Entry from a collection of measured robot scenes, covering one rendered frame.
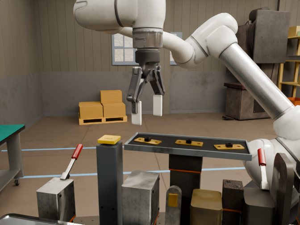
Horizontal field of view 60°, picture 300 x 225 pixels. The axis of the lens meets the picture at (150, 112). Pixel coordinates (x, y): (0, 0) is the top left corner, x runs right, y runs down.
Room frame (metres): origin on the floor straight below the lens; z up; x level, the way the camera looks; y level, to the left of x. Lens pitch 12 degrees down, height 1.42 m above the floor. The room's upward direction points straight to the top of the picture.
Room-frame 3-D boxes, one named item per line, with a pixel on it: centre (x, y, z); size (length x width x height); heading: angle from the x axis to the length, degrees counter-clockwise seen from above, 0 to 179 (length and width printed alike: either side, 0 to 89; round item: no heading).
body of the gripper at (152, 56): (0.80, 0.01, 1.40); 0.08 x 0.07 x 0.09; 152
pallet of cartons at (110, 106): (5.99, 1.14, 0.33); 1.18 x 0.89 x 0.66; 96
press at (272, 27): (6.19, -2.35, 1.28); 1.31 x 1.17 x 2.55; 96
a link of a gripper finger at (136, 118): (0.74, 0.04, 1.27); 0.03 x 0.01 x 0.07; 62
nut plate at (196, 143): (0.78, -0.12, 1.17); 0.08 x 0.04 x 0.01; 72
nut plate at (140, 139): (0.80, 0.01, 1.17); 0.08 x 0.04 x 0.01; 61
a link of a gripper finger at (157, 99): (0.86, -0.03, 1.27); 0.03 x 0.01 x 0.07; 62
